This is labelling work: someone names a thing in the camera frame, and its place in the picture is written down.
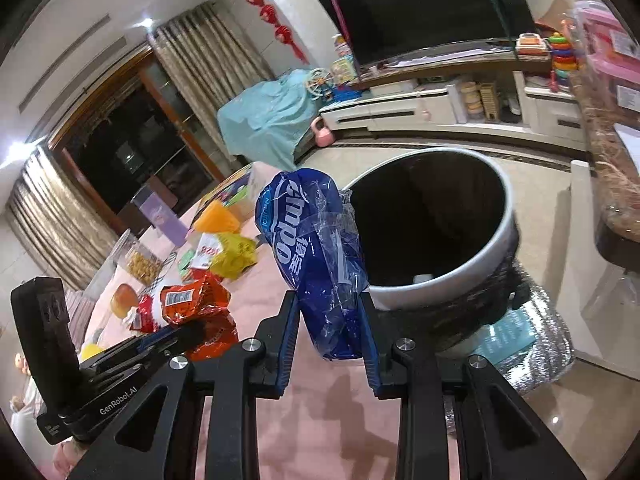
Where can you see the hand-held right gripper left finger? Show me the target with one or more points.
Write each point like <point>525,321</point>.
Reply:
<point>287,345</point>

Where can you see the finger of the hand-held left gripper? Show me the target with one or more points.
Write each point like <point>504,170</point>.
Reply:
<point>155,341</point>
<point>207,331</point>

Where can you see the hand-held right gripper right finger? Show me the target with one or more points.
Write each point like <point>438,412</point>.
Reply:
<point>372,360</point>

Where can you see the red snack packet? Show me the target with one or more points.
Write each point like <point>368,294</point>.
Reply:
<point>190,300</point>

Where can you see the blue plastic tissue wrapper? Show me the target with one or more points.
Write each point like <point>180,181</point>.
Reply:
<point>305,270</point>

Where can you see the apple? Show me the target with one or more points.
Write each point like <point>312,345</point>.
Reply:
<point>124,300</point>

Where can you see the pink tablecloth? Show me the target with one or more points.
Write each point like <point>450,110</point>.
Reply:
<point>325,410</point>

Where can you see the green drink carton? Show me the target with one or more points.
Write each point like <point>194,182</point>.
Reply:
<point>186,262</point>

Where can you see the clear jar of popcorn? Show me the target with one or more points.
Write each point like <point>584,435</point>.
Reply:
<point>140,262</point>

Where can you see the yellow snack packet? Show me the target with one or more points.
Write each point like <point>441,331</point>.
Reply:
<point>232,255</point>

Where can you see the orange ribbed cup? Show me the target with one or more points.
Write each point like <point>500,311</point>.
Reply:
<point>216,217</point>

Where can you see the beige patterned curtain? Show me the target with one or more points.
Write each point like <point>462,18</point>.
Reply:
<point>55,220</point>
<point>210,75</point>

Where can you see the teal flat box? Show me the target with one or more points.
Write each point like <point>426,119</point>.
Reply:
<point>505,337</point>

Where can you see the colourful game box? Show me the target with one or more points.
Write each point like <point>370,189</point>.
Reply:
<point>230,192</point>

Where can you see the silver foil bag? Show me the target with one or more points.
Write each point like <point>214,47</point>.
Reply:
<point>542,340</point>

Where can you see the pink kettlebell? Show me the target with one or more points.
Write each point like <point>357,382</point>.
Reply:
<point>322,135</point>

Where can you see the teal cloth cover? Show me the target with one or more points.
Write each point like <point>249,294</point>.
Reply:
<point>265,115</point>

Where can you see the white television cabinet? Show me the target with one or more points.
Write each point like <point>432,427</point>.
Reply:
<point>400,110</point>

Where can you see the toy ferris wheel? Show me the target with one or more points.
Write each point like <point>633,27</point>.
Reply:
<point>319,82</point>

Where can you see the marble counter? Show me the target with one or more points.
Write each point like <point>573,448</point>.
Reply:
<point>607,160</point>

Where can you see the red hanging ornament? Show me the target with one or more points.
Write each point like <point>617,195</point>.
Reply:
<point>270,12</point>

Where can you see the black television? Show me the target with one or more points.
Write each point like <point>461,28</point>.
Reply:
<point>425,5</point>

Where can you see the pink plastic toy box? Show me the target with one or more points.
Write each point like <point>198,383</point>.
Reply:
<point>607,55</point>

